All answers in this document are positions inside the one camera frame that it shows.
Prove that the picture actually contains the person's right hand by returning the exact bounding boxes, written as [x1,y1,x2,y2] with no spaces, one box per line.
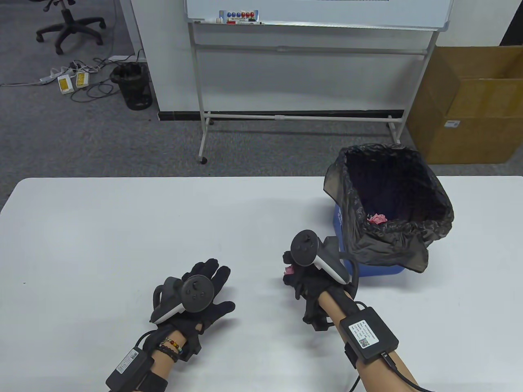
[282,251,348,331]

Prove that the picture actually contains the person's left hand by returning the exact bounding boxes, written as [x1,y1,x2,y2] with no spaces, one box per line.
[157,258,236,362]

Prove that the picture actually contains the blue recycling bin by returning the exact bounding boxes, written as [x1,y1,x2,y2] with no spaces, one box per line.
[333,203,405,278]

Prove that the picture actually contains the person's left forearm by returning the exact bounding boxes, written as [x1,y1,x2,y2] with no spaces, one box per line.
[149,341,184,386]

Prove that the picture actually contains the person's right forearm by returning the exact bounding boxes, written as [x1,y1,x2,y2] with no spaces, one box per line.
[318,291,421,392]

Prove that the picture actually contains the blue bin with black bag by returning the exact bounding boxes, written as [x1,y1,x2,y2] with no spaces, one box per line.
[323,144,455,273]

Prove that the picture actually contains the left grey handheld controller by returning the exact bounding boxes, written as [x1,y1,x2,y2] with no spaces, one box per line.
[149,276,215,325]

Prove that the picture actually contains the grey handheld controller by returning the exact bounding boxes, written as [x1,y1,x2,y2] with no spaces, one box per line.
[290,230,360,303]
[149,276,215,325]

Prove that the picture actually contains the right grey handheld controller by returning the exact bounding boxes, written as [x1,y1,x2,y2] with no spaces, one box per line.
[290,230,360,303]

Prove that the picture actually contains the black right wrist sensor box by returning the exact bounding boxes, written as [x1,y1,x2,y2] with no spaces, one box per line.
[340,307,400,365]

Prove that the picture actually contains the black wrist sensor box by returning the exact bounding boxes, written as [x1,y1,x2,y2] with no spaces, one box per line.
[105,347,154,392]
[340,307,400,365]

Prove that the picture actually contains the black left wrist sensor box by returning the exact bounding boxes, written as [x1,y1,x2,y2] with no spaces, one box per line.
[105,347,154,392]

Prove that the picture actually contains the black mesh wastebasket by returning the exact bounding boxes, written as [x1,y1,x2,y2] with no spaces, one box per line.
[110,61,154,111]

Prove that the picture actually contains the brown cardboard box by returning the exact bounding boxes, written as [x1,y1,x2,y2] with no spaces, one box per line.
[407,45,523,165]

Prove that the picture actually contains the white power strip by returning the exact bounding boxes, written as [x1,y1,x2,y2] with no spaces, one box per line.
[40,67,64,85]

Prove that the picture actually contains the pack of round magnets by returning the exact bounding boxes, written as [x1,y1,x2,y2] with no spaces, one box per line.
[219,10,259,22]

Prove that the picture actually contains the whiteboard on metal stand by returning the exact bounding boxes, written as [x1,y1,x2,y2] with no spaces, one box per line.
[185,0,455,165]

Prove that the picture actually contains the black office chair base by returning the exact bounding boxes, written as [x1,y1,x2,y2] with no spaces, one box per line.
[36,0,107,55]

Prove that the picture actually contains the black bead bracelet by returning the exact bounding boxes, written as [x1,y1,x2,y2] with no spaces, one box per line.
[155,345,179,364]

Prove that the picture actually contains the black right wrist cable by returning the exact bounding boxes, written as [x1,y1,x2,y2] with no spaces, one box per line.
[349,301,436,392]

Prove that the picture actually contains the black left wrist strap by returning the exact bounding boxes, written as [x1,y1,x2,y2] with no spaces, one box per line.
[139,370,169,392]

